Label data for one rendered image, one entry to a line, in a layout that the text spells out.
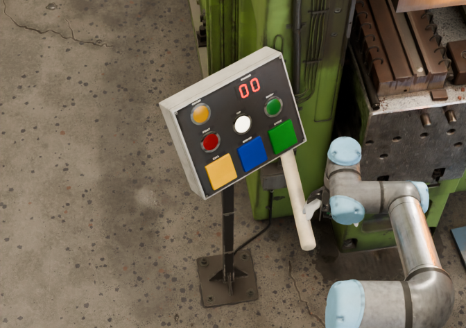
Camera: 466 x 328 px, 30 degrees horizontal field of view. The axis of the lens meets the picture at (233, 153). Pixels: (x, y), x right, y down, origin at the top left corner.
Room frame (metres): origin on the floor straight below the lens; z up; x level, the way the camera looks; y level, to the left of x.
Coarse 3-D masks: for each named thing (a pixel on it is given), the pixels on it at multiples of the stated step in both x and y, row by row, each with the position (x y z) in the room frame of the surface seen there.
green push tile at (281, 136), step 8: (288, 120) 1.37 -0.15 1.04; (272, 128) 1.34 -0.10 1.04; (280, 128) 1.34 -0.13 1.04; (288, 128) 1.35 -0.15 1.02; (272, 136) 1.32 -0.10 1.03; (280, 136) 1.33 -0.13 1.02; (288, 136) 1.34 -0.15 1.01; (272, 144) 1.31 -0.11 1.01; (280, 144) 1.32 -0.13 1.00; (288, 144) 1.32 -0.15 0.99
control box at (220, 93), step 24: (264, 48) 1.51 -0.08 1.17; (216, 72) 1.43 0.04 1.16; (240, 72) 1.41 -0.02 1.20; (264, 72) 1.42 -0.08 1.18; (192, 96) 1.33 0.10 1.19; (216, 96) 1.34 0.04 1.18; (240, 96) 1.36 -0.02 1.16; (264, 96) 1.38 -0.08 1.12; (288, 96) 1.41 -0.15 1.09; (168, 120) 1.30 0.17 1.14; (192, 120) 1.28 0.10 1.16; (216, 120) 1.30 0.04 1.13; (264, 120) 1.35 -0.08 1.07; (192, 144) 1.24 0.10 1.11; (240, 144) 1.28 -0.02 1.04; (264, 144) 1.31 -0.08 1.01; (192, 168) 1.21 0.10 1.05; (240, 168) 1.25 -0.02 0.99; (216, 192) 1.19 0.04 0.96
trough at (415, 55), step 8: (400, 16) 1.79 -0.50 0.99; (400, 24) 1.76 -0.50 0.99; (408, 24) 1.76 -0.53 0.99; (408, 32) 1.73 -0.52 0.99; (408, 40) 1.70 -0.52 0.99; (416, 40) 1.69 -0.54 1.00; (408, 48) 1.67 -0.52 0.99; (416, 48) 1.67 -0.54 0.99; (416, 56) 1.64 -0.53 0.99; (416, 64) 1.60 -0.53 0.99; (424, 64) 1.60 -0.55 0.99; (424, 72) 1.58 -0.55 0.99
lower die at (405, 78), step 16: (368, 0) 1.86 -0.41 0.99; (384, 0) 1.85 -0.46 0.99; (368, 16) 1.80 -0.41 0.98; (384, 16) 1.79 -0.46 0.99; (416, 16) 1.79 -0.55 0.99; (368, 32) 1.73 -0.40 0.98; (384, 32) 1.73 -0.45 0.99; (400, 32) 1.72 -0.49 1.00; (416, 32) 1.72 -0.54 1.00; (432, 32) 1.72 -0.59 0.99; (384, 48) 1.67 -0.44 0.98; (400, 48) 1.66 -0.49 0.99; (432, 48) 1.66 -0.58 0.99; (368, 64) 1.65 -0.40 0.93; (384, 64) 1.61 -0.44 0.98; (400, 64) 1.60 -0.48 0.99; (432, 64) 1.60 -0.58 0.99; (384, 80) 1.55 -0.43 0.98; (400, 80) 1.55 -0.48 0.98; (416, 80) 1.56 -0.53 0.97; (432, 80) 1.57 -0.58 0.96
